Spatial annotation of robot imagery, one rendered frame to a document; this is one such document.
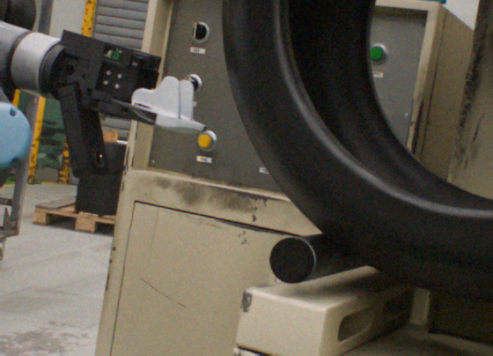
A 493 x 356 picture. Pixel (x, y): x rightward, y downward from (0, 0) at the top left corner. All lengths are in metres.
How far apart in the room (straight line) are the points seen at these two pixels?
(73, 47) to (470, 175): 0.52
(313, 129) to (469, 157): 0.37
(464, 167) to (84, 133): 0.48
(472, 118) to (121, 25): 9.57
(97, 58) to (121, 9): 9.63
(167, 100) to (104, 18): 9.71
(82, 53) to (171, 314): 0.74
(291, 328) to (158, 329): 0.89
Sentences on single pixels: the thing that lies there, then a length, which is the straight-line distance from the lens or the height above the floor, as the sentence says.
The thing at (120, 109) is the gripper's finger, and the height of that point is 1.01.
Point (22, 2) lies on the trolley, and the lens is 5.22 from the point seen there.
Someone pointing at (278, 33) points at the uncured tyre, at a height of 1.11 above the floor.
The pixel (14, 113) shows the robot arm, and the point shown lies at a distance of 1.09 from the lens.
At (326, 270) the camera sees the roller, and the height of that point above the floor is 0.89.
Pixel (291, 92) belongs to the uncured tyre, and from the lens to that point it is 0.93.
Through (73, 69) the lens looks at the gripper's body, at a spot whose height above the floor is 1.05.
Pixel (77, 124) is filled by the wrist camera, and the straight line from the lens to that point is 1.15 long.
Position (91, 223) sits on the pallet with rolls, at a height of 0.08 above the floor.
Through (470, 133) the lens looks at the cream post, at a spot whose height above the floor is 1.05.
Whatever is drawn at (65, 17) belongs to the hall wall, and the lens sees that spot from 10.93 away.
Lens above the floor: 1.03
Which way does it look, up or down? 3 degrees down
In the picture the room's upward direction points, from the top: 9 degrees clockwise
